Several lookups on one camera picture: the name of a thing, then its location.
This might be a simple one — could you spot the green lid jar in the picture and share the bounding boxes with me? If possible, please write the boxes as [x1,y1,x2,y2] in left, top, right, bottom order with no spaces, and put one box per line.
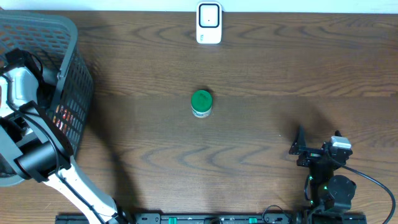
[191,90,213,118]

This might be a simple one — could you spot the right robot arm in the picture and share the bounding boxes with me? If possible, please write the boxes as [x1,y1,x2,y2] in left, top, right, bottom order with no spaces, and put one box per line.
[289,126,356,223]

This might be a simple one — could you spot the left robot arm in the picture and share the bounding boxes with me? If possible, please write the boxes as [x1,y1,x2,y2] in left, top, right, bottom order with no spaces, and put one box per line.
[1,48,133,223]

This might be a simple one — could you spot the white barcode scanner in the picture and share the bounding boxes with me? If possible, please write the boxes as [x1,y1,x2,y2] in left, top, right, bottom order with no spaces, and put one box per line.
[196,1,223,44]

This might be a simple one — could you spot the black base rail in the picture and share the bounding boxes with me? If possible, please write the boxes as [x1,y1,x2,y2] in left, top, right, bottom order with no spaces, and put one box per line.
[55,213,367,224]

